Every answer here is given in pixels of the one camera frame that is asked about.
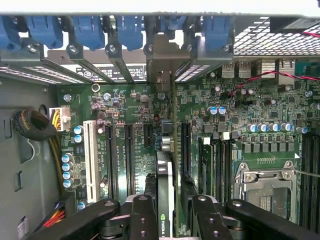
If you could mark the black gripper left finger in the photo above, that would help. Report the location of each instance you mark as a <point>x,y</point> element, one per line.
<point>143,220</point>

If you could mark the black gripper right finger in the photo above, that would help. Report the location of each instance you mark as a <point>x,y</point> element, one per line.
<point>207,220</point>

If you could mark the installed RAM stick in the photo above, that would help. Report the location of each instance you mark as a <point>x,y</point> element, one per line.
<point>207,165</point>

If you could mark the black PCIe expansion slot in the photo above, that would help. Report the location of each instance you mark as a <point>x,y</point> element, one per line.
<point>111,162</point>
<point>130,160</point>

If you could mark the metal CPU socket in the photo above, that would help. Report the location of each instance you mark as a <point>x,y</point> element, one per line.
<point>265,185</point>

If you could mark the white PCI expansion slot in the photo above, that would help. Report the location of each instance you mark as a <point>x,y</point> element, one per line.
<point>90,162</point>

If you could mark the short PCIe expansion slot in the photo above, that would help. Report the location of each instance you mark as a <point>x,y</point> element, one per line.
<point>148,135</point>

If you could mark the socket locking lever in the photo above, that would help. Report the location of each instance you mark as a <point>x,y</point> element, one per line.
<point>307,174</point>

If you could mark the green motherboard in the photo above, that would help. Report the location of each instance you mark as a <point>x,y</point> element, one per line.
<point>200,100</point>

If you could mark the grey power supply unit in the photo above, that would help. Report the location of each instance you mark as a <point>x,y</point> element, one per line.
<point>25,175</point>

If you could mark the white motherboard power connector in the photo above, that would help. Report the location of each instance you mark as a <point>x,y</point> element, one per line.
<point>63,118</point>

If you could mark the open black PC case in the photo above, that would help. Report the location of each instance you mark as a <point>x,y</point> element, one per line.
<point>215,55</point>

